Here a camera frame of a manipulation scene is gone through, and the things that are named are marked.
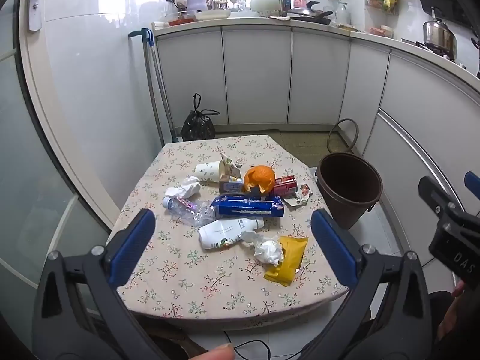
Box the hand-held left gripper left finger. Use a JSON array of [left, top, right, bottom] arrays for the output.
[[32, 208, 166, 360]]

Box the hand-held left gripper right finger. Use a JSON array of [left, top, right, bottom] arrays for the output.
[[300, 209, 432, 360]]

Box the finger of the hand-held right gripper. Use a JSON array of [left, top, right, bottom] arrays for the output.
[[464, 171, 480, 199], [418, 175, 465, 227]]

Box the yellow snack packet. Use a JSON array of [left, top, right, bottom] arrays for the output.
[[263, 235, 309, 285]]

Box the brown plastic waste bin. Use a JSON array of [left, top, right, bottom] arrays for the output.
[[316, 152, 383, 230]]

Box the crushed clear plastic bottle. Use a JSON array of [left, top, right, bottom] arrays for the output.
[[162, 196, 216, 228]]

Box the blue cardboard box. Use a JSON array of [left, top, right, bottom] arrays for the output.
[[211, 193, 284, 219]]

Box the orange peel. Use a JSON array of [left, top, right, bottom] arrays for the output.
[[243, 165, 276, 196]]

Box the person's right hand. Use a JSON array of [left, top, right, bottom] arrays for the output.
[[437, 280, 467, 342]]

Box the person's left hand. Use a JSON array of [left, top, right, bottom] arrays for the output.
[[187, 343, 235, 360]]

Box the floral tablecloth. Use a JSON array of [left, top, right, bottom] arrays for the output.
[[108, 134, 351, 321]]

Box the white red snack wrapper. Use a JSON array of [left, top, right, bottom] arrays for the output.
[[283, 183, 314, 208]]

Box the crumpled white tissue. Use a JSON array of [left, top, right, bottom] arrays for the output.
[[240, 231, 285, 267], [164, 176, 202, 199]]

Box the red cardboard box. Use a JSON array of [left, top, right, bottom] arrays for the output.
[[272, 175, 299, 199]]

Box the white stove base cabinet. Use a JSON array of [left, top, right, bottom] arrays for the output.
[[337, 34, 480, 271]]

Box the white squeeze bottle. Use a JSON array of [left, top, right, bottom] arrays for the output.
[[198, 217, 265, 251]]

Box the woven green floor mat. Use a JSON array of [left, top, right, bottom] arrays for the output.
[[268, 130, 351, 166]]

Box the white paper cup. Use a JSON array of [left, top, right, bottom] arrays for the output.
[[194, 159, 224, 184]]

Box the small opened drink carton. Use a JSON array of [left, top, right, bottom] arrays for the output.
[[218, 153, 244, 194]]

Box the glass sliding door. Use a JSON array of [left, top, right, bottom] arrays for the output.
[[0, 0, 124, 346]]

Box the black garbage bag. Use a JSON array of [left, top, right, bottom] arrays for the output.
[[181, 93, 221, 142]]

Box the stainless steel pot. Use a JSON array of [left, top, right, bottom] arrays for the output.
[[423, 7, 458, 61]]

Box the gas stove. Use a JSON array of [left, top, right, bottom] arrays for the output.
[[402, 37, 467, 69]]

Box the white sink base cabinet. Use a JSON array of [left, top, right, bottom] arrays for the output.
[[154, 24, 391, 126]]

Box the glass jar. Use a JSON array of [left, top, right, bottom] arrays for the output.
[[335, 2, 349, 27]]

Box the black wok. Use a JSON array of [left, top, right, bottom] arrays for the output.
[[287, 1, 334, 25]]

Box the bowl with red food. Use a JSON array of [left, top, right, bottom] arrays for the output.
[[167, 12, 197, 27]]

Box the white oval dish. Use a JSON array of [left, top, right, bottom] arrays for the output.
[[195, 9, 231, 21]]

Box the white kettle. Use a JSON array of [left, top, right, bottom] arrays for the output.
[[249, 0, 282, 17]]

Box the brown plastic ring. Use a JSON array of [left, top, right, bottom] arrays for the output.
[[327, 118, 360, 153]]

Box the black cable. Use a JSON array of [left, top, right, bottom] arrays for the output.
[[223, 330, 304, 360]]

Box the wall rack with packets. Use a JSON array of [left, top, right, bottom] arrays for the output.
[[365, 0, 400, 16]]

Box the silver door handle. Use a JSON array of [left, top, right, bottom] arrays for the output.
[[20, 0, 51, 31]]

